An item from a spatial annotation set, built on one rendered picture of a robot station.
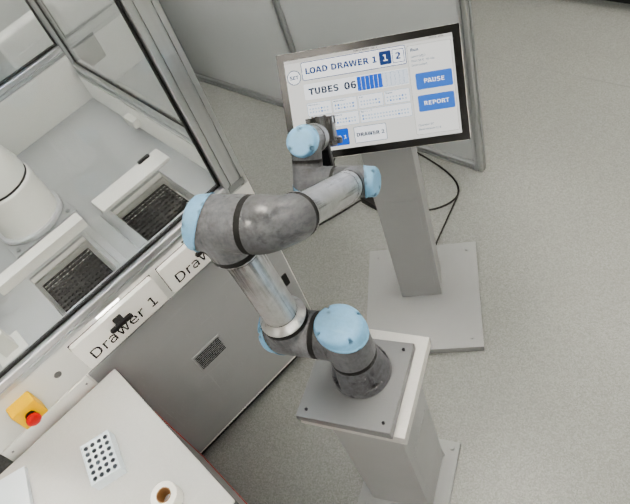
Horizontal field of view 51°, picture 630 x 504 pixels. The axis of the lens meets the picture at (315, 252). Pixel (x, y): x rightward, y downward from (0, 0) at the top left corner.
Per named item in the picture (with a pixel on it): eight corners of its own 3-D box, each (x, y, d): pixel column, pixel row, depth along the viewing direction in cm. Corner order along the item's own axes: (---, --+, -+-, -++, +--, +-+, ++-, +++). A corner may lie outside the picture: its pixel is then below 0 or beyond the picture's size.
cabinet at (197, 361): (329, 336, 268) (267, 209, 208) (137, 534, 238) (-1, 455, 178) (196, 236, 324) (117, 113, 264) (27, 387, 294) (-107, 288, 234)
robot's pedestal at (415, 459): (461, 444, 227) (434, 334, 170) (444, 532, 211) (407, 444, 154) (378, 427, 239) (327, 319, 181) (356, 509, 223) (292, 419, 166)
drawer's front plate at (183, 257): (245, 229, 203) (232, 206, 194) (174, 293, 194) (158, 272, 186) (241, 226, 204) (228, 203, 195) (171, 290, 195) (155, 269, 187)
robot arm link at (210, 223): (322, 369, 158) (230, 229, 118) (268, 361, 164) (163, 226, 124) (336, 326, 164) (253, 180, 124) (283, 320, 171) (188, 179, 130)
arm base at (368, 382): (397, 349, 167) (388, 328, 160) (384, 403, 158) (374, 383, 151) (342, 344, 173) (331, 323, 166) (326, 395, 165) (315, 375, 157)
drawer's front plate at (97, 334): (168, 299, 194) (151, 278, 185) (91, 369, 185) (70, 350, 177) (165, 296, 195) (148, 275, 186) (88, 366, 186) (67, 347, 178)
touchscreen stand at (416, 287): (484, 350, 246) (458, 159, 169) (367, 356, 258) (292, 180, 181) (475, 245, 276) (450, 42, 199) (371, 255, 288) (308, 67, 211)
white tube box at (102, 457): (127, 472, 169) (120, 467, 166) (98, 490, 168) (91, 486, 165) (114, 434, 177) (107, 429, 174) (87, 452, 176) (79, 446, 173)
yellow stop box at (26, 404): (50, 412, 177) (34, 400, 172) (28, 431, 175) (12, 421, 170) (42, 401, 180) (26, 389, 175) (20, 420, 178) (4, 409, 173)
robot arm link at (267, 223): (289, 203, 114) (381, 154, 156) (235, 202, 118) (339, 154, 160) (295, 266, 117) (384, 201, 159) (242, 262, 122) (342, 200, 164)
